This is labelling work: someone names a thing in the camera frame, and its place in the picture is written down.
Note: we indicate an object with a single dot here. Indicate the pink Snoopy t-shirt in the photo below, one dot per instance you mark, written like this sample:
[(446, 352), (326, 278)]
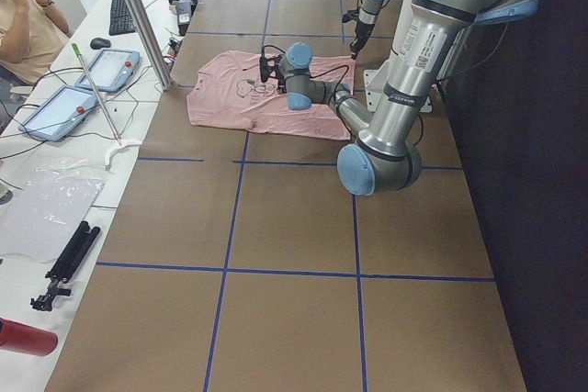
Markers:
[(229, 94)]

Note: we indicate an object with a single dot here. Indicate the red bottle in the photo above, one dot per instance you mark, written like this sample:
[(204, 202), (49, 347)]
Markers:
[(21, 338)]

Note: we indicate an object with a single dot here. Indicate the white curved plastic piece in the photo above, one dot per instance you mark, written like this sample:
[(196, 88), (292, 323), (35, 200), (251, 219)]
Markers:
[(119, 145)]

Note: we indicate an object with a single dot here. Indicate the seated person beige shirt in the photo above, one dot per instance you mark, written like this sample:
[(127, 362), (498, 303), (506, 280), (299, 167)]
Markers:
[(33, 34)]

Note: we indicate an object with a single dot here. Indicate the metal rod green tip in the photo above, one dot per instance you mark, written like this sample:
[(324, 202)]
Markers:
[(99, 98)]

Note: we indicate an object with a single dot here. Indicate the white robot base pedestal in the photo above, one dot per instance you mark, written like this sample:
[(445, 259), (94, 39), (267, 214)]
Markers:
[(376, 87)]

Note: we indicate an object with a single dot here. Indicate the near blue teach pendant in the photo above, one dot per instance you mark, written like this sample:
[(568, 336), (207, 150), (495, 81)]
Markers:
[(60, 114)]

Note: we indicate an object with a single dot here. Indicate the far blue teach pendant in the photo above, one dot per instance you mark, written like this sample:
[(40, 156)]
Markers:
[(111, 69)]

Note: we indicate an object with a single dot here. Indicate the black folded tripod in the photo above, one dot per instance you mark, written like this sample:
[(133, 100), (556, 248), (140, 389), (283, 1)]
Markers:
[(66, 266)]

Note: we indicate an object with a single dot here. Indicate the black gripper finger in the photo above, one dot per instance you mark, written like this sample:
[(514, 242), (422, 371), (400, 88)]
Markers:
[(354, 52)]

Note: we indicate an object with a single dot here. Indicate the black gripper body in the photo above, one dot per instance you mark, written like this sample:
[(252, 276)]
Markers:
[(280, 84), (357, 37)]

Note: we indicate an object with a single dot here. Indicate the blue teach pendant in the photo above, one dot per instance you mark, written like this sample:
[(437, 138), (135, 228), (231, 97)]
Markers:
[(111, 69), (60, 114)]

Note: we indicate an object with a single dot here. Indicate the black keyboard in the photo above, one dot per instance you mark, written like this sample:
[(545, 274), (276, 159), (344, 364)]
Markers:
[(120, 19)]

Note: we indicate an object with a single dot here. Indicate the aluminium frame post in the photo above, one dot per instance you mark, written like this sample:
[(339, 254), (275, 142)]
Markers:
[(149, 42)]

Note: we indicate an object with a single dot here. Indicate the clear plastic bag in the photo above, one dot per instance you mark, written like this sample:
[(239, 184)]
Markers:
[(41, 218)]

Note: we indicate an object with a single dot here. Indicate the black computer mouse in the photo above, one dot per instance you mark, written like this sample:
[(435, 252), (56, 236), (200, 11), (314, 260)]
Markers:
[(100, 43)]

